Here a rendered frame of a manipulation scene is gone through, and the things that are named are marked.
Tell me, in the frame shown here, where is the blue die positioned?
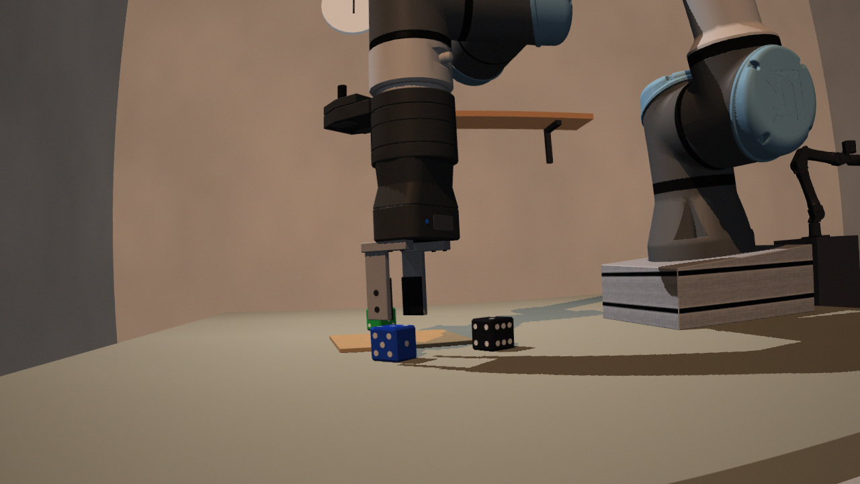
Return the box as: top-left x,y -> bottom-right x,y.
370,325 -> 417,362

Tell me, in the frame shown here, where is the green die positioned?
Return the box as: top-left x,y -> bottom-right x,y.
366,307 -> 396,330

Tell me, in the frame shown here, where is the tan flat mat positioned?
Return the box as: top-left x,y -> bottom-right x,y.
329,329 -> 472,353

